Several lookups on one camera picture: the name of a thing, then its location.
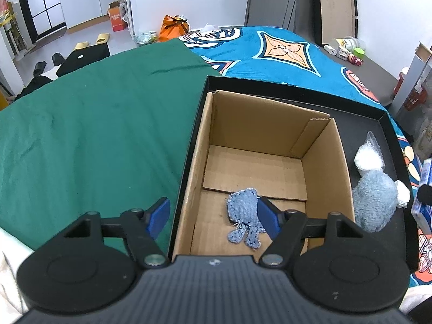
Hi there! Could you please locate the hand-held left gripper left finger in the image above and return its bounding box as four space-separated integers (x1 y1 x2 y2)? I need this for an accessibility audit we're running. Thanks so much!
63 197 171 268

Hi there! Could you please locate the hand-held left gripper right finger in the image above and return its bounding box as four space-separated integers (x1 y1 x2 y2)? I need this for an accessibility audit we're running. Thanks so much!
256 196 367 268

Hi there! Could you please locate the blue denim patch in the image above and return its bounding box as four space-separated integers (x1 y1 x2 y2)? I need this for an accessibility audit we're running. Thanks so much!
225 188 267 249

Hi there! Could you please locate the brown cardboard box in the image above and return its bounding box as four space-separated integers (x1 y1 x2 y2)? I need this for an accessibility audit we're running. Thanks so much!
170 90 356 264

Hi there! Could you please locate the grey-blue plush toy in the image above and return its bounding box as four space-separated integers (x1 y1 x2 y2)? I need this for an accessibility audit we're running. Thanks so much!
352 170 411 233

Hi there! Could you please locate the white fluffy ball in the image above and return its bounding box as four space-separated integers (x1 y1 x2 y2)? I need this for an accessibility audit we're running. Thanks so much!
354 131 385 177

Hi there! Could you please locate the black shallow tray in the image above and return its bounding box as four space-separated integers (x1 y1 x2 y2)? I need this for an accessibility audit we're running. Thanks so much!
165 75 416 272

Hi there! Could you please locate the green bed sheet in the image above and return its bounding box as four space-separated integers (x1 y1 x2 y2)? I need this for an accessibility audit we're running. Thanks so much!
0 38 224 254

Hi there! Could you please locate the white quilt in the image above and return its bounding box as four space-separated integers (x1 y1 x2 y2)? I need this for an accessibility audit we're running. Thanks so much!
0 228 36 324

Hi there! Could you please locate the blue patterned packet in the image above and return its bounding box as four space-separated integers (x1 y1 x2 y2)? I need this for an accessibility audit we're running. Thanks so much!
412 158 432 234

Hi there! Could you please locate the blue printed blanket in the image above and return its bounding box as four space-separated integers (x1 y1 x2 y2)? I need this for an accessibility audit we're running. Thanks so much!
178 26 432 275

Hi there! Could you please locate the dark side table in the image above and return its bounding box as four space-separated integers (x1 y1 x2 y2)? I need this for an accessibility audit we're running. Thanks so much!
317 42 406 109

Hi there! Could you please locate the bag of green items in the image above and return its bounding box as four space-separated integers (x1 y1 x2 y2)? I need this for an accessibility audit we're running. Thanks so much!
136 31 159 45

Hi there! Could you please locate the orange bag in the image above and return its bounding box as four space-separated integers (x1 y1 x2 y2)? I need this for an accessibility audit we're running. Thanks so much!
158 15 190 43

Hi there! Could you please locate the red package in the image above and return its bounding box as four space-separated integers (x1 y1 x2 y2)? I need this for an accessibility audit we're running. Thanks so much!
403 86 427 111

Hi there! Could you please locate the red bottle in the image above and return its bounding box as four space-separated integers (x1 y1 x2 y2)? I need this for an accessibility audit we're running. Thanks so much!
393 68 409 96

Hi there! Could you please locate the grey upright board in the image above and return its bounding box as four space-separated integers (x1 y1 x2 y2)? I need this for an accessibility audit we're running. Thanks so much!
388 42 432 116

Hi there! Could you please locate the red cardboard box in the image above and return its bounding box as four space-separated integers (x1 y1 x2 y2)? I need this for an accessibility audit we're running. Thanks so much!
107 1 128 32

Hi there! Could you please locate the white storage rack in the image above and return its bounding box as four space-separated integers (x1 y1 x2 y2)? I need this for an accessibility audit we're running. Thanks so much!
121 0 136 38

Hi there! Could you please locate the dark grey wardrobe panel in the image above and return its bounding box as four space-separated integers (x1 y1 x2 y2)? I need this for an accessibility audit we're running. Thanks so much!
244 0 322 45

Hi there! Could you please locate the black framed cardboard board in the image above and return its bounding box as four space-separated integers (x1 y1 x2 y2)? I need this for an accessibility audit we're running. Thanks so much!
310 0 359 46

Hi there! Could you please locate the black framed glass door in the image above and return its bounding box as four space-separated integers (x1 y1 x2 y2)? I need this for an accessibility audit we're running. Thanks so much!
15 0 68 43

